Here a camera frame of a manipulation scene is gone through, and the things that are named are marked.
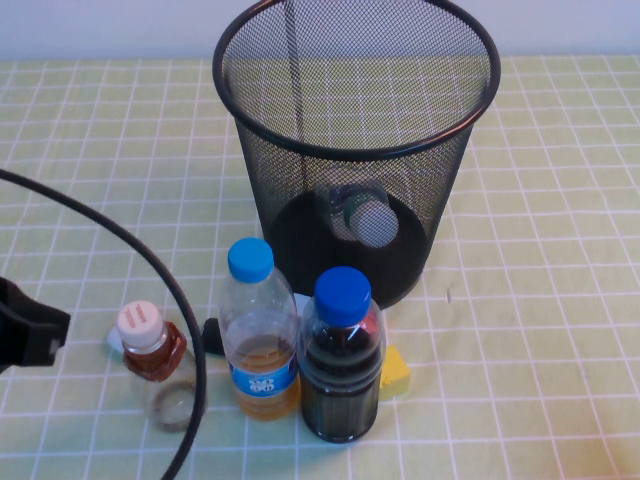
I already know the green checked tablecloth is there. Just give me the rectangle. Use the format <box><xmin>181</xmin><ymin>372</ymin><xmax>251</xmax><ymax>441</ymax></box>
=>
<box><xmin>0</xmin><ymin>54</ymin><xmax>640</xmax><ymax>480</ymax></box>

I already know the dark cola bottle blue cap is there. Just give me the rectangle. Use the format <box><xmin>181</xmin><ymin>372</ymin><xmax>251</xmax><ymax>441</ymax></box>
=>
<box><xmin>297</xmin><ymin>266</ymin><xmax>388</xmax><ymax>444</ymax></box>

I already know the yellow block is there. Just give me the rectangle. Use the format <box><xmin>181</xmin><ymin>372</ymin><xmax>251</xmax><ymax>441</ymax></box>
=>
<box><xmin>379</xmin><ymin>344</ymin><xmax>413</xmax><ymax>401</ymax></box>

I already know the orange liquid bottle blue label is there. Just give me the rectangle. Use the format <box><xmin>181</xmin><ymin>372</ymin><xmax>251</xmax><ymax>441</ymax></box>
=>
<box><xmin>218</xmin><ymin>237</ymin><xmax>302</xmax><ymax>422</ymax></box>

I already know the green label clear bottle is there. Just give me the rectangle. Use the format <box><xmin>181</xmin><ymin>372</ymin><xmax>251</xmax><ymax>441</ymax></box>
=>
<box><xmin>319</xmin><ymin>183</ymin><xmax>400</xmax><ymax>250</ymax></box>

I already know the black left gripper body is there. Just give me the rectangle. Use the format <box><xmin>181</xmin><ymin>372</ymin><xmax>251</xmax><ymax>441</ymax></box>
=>
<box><xmin>0</xmin><ymin>277</ymin><xmax>71</xmax><ymax>374</ymax></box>

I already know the black mesh wastebasket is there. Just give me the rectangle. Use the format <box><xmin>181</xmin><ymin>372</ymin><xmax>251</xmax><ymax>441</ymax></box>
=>
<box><xmin>212</xmin><ymin>0</ymin><xmax>502</xmax><ymax>310</ymax></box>

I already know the brown label clear bottle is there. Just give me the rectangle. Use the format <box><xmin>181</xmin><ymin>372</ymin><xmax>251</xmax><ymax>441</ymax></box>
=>
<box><xmin>117</xmin><ymin>299</ymin><xmax>201</xmax><ymax>434</ymax></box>

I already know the small black object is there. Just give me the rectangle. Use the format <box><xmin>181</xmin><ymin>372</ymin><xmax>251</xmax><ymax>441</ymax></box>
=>
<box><xmin>202</xmin><ymin>317</ymin><xmax>225</xmax><ymax>357</ymax></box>

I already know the black cable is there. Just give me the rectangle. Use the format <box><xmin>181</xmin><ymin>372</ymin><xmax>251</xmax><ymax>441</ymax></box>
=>
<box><xmin>0</xmin><ymin>168</ymin><xmax>208</xmax><ymax>480</ymax></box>

